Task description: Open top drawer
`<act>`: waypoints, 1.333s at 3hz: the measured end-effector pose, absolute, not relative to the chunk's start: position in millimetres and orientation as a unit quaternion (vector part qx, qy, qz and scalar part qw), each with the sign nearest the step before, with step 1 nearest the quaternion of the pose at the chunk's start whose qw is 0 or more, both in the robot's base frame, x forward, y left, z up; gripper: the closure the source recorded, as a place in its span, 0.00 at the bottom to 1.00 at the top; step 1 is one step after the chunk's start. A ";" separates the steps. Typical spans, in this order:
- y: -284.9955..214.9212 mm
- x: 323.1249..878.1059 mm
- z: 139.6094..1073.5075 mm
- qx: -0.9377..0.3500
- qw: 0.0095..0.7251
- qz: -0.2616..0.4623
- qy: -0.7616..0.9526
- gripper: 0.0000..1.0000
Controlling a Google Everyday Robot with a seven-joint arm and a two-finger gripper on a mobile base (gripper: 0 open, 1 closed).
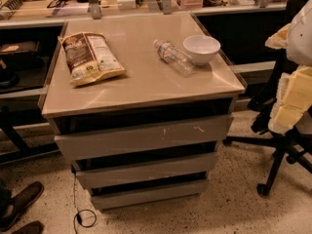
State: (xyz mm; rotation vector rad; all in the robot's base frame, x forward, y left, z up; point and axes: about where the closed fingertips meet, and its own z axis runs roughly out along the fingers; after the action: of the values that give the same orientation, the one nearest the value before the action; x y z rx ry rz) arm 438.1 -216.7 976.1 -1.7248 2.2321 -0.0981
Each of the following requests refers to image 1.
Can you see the grey top drawer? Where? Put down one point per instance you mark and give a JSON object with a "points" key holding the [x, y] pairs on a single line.
{"points": [[144, 137]]}

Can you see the grey middle drawer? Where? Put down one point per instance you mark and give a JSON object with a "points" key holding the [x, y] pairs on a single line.
{"points": [[147, 171]]}

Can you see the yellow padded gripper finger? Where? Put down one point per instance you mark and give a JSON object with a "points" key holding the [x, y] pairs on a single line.
{"points": [[294, 98]]}

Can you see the clear plastic water bottle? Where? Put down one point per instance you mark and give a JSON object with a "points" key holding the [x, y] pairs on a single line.
{"points": [[175, 57]]}

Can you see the grey drawer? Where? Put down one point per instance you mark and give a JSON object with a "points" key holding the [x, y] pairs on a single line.
{"points": [[144, 137], [158, 193], [147, 171]]}

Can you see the white bowl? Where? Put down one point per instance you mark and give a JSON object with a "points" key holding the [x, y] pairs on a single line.
{"points": [[201, 48]]}

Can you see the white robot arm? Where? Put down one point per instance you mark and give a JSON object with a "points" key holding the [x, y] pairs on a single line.
{"points": [[296, 37]]}

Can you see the grey bottom drawer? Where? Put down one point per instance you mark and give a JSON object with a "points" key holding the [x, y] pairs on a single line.
{"points": [[158, 193]]}

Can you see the grey drawer cabinet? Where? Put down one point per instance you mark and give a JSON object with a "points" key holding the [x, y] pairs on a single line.
{"points": [[150, 92]]}

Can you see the black hair brush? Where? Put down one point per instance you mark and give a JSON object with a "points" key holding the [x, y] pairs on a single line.
{"points": [[9, 8]]}

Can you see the brown chip bag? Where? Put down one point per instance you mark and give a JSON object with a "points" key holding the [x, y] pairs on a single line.
{"points": [[89, 58]]}

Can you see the black office chair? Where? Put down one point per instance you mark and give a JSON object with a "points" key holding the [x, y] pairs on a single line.
{"points": [[295, 143]]}

